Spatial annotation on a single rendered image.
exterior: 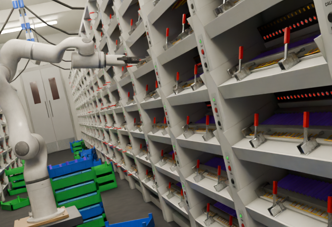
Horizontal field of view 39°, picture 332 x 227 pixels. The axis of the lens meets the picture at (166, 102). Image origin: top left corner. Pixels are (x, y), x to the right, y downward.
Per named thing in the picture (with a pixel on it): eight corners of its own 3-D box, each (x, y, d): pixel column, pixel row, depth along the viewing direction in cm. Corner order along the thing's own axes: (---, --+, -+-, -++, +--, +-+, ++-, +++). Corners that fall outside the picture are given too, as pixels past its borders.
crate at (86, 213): (60, 227, 299) (57, 214, 299) (56, 221, 318) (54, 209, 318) (104, 212, 309) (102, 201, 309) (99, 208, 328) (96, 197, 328)
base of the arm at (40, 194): (24, 226, 223) (16, 188, 223) (28, 217, 241) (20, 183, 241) (64, 215, 226) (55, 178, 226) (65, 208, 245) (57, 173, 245)
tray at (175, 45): (201, 44, 153) (180, 7, 152) (161, 65, 212) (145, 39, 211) (250, 15, 157) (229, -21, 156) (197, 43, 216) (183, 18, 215)
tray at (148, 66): (157, 67, 221) (146, 50, 220) (136, 78, 280) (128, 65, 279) (191, 47, 225) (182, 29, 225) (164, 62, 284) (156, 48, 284)
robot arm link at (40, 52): (36, 26, 229) (96, 36, 228) (37, 54, 239) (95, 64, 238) (29, 34, 222) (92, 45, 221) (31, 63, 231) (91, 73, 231)
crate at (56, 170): (48, 178, 299) (46, 166, 298) (46, 175, 318) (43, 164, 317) (94, 166, 309) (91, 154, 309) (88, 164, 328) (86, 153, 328)
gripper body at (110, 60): (101, 68, 238) (123, 68, 241) (103, 66, 228) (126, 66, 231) (101, 54, 239) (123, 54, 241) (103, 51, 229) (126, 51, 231)
